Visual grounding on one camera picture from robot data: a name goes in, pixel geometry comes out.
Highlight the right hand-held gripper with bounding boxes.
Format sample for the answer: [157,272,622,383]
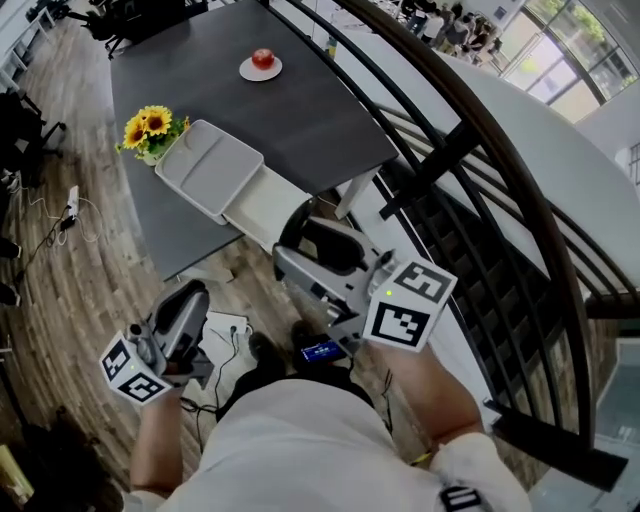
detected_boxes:
[273,217,459,354]

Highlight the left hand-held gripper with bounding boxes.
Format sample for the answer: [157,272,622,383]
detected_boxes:
[99,278,216,407]

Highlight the white drawer box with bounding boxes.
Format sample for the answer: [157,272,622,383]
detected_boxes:
[154,118,314,254]

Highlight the person's left forearm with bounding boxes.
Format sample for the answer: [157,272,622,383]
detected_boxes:
[128,387,184,494]

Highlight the person's right forearm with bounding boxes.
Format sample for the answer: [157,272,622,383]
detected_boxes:
[367,342,486,447]

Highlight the person's black right shoe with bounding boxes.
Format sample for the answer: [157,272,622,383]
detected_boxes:
[291,319,321,352]

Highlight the person's black shoe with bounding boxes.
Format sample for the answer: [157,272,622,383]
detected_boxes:
[248,332,287,372]
[291,319,321,352]

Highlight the person's black left shoe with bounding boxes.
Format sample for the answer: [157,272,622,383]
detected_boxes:
[248,332,287,372]

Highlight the black device with blue screen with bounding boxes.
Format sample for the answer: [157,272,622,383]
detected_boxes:
[299,337,347,370]

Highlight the person's black trousers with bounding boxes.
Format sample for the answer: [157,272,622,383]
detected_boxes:
[217,363,377,427]

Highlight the dark staircase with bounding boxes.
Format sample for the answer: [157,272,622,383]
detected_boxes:
[394,164,591,436]

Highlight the black metal railing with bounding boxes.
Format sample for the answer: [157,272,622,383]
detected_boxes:
[279,0,640,494]

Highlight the black bag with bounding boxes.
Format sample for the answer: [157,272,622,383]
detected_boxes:
[19,405,127,512]

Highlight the sunflowers in white pot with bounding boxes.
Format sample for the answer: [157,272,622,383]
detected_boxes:
[114,104,192,167]

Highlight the dark grey table white legs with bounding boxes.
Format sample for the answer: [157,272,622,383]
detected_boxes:
[109,0,400,282]

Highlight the person's white shirt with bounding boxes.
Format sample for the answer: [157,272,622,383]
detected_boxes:
[122,378,532,512]

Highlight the white round plate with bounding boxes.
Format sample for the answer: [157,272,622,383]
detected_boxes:
[238,54,284,83]

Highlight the row of white desks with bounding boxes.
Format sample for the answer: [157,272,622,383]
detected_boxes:
[0,0,56,92]

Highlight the large glass window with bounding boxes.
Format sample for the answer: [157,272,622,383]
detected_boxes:
[499,0,640,122]

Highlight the thin white cable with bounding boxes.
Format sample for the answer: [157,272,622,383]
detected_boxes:
[27,194,104,246]

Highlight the thin black cable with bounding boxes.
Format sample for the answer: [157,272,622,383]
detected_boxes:
[14,224,69,281]

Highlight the black strap buckle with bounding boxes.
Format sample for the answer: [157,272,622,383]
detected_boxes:
[439,483,489,512]

